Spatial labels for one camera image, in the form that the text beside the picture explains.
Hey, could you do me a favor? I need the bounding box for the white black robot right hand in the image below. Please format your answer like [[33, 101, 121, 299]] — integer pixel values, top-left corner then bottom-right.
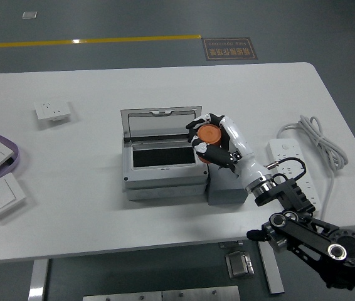
[[185, 112, 274, 192]]

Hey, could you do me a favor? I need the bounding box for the orange cylinder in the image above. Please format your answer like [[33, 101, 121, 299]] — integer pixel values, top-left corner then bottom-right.
[[196, 124, 224, 164]]

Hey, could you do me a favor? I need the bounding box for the grey enclosure box clear flap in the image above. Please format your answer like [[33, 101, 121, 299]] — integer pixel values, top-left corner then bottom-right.
[[120, 105, 210, 202]]

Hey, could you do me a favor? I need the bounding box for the grey cube with round hole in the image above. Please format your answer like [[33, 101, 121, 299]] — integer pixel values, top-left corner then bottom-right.
[[208, 162, 248, 206]]

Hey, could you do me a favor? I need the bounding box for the metal floor box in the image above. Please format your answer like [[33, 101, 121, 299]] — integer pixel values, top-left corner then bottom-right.
[[225, 250, 256, 279]]

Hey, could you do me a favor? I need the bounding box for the white table leg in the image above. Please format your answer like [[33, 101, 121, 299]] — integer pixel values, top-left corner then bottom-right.
[[28, 258, 50, 301], [257, 240, 285, 295]]

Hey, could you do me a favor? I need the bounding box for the brown floor sign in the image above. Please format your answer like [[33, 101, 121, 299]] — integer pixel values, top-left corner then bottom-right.
[[201, 37, 259, 61]]

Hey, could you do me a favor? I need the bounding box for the white power strip cable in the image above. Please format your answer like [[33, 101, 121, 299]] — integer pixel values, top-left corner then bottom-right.
[[277, 115, 350, 220]]

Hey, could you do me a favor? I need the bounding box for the metal table bracket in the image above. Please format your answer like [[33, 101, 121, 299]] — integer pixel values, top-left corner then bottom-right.
[[218, 240, 244, 249]]

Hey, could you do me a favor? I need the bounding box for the steel base plate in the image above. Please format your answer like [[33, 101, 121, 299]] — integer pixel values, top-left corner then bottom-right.
[[82, 290, 162, 301], [161, 285, 241, 301]]

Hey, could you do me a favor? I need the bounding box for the white wall socket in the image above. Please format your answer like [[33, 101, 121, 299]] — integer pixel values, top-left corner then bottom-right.
[[33, 99, 72, 122]]

